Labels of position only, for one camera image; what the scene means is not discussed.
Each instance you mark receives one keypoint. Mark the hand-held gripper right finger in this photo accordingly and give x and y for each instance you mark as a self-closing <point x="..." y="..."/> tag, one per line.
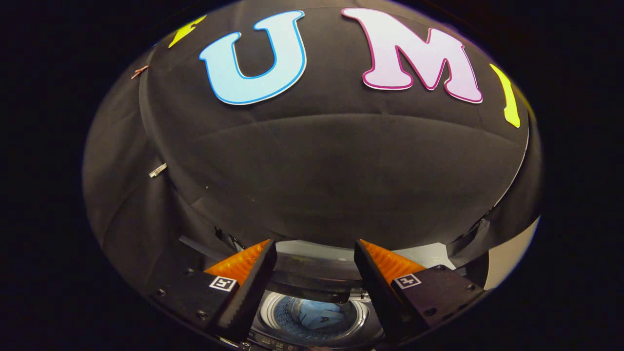
<point x="382" y="304"/>

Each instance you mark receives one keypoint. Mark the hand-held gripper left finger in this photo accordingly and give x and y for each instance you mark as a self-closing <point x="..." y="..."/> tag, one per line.
<point x="243" y="307"/>

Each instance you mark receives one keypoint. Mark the small grey washing machine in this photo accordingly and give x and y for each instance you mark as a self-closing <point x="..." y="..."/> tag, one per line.
<point x="265" y="317"/>

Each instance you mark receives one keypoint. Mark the light blue shirt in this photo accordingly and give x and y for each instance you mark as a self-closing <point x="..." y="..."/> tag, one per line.
<point x="319" y="314"/>

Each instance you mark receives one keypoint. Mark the black backdrop cloth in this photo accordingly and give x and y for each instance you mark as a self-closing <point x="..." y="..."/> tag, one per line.
<point x="317" y="170"/>

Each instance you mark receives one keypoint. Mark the pale cloth clip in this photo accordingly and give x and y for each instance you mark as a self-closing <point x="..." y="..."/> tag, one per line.
<point x="158" y="170"/>

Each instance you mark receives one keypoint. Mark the reddish cloth clip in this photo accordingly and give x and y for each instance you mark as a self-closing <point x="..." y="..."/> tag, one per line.
<point x="139" y="72"/>

